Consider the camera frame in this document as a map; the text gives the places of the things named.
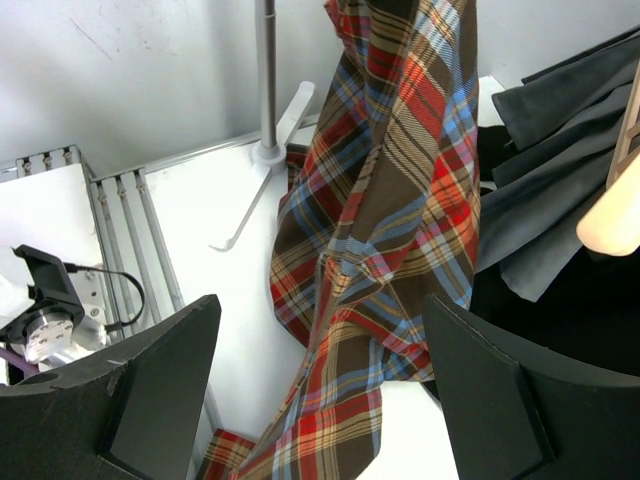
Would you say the aluminium mounting rail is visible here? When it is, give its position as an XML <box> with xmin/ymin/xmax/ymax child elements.
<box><xmin>1</xmin><ymin>145</ymin><xmax>184</xmax><ymax>340</ymax></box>

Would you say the beige hanger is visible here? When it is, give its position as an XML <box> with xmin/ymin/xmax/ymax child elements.
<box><xmin>606</xmin><ymin>66</ymin><xmax>640</xmax><ymax>189</ymax></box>
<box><xmin>576</xmin><ymin>164</ymin><xmax>639</xmax><ymax>257</ymax></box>

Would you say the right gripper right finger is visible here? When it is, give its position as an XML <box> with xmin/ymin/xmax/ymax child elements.
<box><xmin>423</xmin><ymin>295</ymin><xmax>639</xmax><ymax>479</ymax></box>

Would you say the metal rack upright pole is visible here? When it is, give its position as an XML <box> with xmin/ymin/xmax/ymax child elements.
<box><xmin>210</xmin><ymin>1</ymin><xmax>316</xmax><ymax>251</ymax></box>

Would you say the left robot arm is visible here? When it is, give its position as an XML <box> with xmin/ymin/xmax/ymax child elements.
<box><xmin>1</xmin><ymin>245</ymin><xmax>146</xmax><ymax>377</ymax></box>

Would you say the plaid flannel shirt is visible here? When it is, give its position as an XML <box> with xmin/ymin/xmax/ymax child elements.
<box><xmin>199</xmin><ymin>0</ymin><xmax>480</xmax><ymax>479</ymax></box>

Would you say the black hanging garment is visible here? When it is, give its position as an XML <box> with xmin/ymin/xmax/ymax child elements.
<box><xmin>471</xmin><ymin>121</ymin><xmax>639</xmax><ymax>376</ymax></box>

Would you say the grey pleated skirt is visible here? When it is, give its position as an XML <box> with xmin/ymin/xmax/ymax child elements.
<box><xmin>476</xmin><ymin>28</ymin><xmax>639</xmax><ymax>302</ymax></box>

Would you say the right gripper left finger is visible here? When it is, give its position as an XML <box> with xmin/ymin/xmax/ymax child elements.
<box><xmin>1</xmin><ymin>295</ymin><xmax>221</xmax><ymax>480</ymax></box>

